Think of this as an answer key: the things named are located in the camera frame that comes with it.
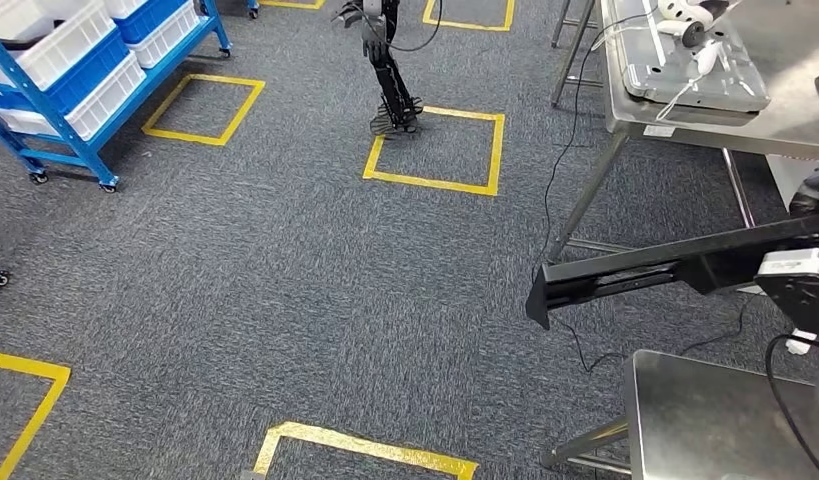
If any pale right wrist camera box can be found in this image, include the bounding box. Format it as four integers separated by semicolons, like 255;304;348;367
756;248;819;280

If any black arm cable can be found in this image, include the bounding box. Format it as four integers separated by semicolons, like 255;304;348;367
765;334;819;480

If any white VR headset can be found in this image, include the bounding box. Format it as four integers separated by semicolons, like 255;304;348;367
657;0;742;24

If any blue plastic bin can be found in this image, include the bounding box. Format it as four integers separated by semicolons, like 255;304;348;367
0;29;131;115

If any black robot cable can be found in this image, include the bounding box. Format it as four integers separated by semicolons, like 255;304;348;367
355;0;445;54

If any white controller with black end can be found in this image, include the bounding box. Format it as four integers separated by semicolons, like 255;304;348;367
657;18;708;49

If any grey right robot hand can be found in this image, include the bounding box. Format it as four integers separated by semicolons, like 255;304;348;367
788;164;819;219

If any white plastic bin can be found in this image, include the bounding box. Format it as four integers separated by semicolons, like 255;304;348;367
0;52;147;142
0;0;117;92
104;0;149;20
127;0;202;71

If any thin black floor cable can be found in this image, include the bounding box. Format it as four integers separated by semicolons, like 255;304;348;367
531;11;755;376

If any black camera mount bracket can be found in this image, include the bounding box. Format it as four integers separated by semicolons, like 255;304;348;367
753;268;819;340

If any stamped grey metal panel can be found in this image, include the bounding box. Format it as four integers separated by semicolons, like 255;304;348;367
610;0;773;114

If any stainless steel table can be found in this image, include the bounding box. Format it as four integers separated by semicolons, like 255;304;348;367
546;0;819;266

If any white controller with strap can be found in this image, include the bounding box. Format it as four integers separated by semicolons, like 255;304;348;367
654;39;725;124

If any black plastic plate frame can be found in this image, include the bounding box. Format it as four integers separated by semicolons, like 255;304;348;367
524;211;819;331

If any stainless steel workbench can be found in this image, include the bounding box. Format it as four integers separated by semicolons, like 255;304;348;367
541;349;819;480

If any white cabinet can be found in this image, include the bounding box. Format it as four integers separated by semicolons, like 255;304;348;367
766;153;819;212

